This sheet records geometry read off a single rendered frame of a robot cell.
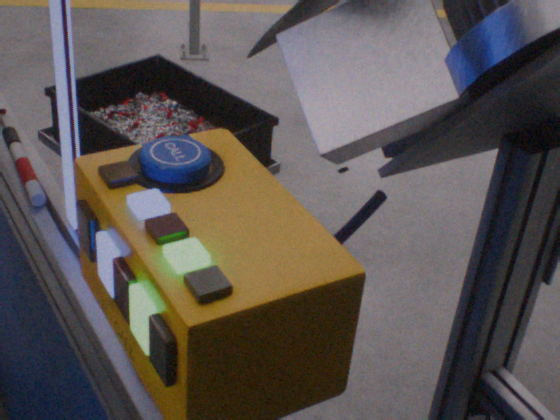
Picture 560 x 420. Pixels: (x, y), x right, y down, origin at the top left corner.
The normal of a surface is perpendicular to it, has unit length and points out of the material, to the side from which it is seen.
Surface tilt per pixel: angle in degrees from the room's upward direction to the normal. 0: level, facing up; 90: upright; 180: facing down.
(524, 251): 90
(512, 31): 77
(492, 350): 90
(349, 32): 55
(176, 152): 0
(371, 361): 0
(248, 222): 0
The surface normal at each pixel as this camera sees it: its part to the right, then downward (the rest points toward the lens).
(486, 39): -0.80, 0.18
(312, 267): 0.08, -0.82
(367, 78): -0.29, -0.07
